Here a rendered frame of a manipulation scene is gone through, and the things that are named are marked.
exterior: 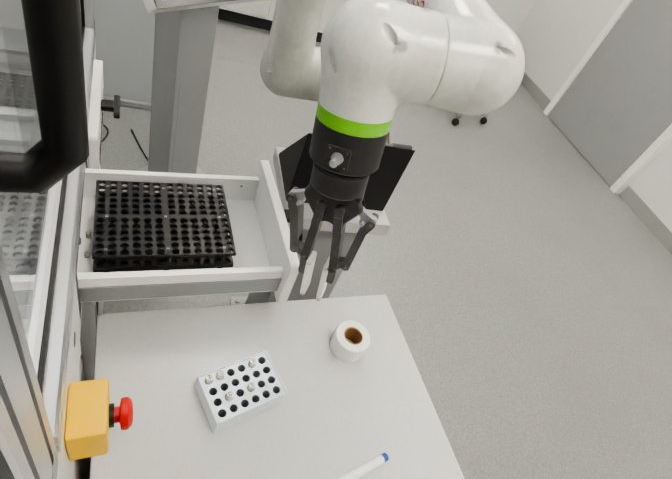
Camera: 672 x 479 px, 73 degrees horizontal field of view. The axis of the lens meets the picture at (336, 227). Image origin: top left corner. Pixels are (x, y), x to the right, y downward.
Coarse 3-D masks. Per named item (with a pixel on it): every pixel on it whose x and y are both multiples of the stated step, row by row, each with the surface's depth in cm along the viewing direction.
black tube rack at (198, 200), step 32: (96, 192) 79; (128, 192) 81; (160, 192) 84; (192, 192) 87; (96, 224) 75; (128, 224) 77; (160, 224) 79; (192, 224) 81; (96, 256) 70; (128, 256) 72; (160, 256) 75; (192, 256) 77; (224, 256) 81
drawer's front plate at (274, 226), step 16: (256, 176) 98; (272, 176) 93; (256, 192) 98; (272, 192) 89; (256, 208) 98; (272, 208) 88; (272, 224) 87; (272, 240) 87; (288, 240) 82; (272, 256) 87; (288, 256) 79; (288, 272) 79; (288, 288) 82
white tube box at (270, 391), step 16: (224, 368) 76; (240, 368) 78; (256, 368) 77; (272, 368) 78; (224, 384) 74; (240, 384) 75; (256, 384) 75; (272, 384) 76; (208, 400) 71; (224, 400) 72; (240, 400) 73; (256, 400) 75; (272, 400) 75; (208, 416) 72; (224, 416) 72; (240, 416) 72
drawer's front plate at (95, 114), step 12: (96, 60) 101; (96, 72) 98; (96, 84) 95; (96, 96) 93; (96, 108) 90; (96, 120) 88; (96, 132) 85; (96, 144) 85; (96, 156) 87; (96, 168) 89
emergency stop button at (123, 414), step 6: (120, 402) 58; (126, 402) 58; (132, 402) 59; (114, 408) 58; (120, 408) 58; (126, 408) 58; (132, 408) 58; (114, 414) 58; (120, 414) 57; (126, 414) 57; (132, 414) 58; (114, 420) 58; (120, 420) 57; (126, 420) 57; (132, 420) 58; (120, 426) 58; (126, 426) 57
